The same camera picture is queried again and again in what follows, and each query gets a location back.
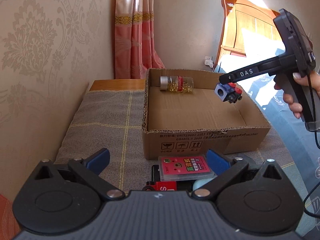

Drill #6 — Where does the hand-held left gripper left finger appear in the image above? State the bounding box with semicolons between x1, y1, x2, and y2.
34;148;125;201

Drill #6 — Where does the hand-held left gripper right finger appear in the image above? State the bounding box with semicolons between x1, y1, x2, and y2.
193;149;283;197

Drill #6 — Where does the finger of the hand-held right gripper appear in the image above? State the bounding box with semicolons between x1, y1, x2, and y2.
219;66;262;84

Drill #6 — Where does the blue red black cube toy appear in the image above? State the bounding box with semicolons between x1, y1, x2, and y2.
214;81;243;104

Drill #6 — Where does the light blue earbuds case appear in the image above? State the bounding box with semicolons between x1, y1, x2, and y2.
192;177;215;192

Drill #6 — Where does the brown cardboard box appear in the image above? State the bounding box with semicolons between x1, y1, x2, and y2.
142;67;272;160

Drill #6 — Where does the person's right hand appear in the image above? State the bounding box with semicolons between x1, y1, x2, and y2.
274;72;320;119

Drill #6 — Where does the pink label clear plastic case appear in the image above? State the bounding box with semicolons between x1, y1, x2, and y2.
158;155;215;182

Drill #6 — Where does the white pillow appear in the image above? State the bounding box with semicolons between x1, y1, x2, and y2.
241;27;285;60

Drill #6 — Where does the wooden bed headboard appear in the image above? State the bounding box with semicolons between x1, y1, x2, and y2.
216;0;282;63

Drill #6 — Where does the clear capsule bottle silver cap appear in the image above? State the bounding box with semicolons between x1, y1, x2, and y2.
160;75;194;93

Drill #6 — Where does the red and black small box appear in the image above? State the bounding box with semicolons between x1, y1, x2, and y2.
142;180;193;192

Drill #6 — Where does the blue patterned bedsheet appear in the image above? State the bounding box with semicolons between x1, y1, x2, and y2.
215;62;320;238

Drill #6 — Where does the wooden bedside cabinet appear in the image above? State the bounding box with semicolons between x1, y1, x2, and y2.
89;79;147;92

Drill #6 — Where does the orange cloth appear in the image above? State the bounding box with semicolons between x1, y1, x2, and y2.
0;194;21;239

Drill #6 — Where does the pink patterned curtain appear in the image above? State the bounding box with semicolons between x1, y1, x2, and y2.
114;0;165;79

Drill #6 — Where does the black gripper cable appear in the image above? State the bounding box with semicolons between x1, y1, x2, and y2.
303;71;320;218

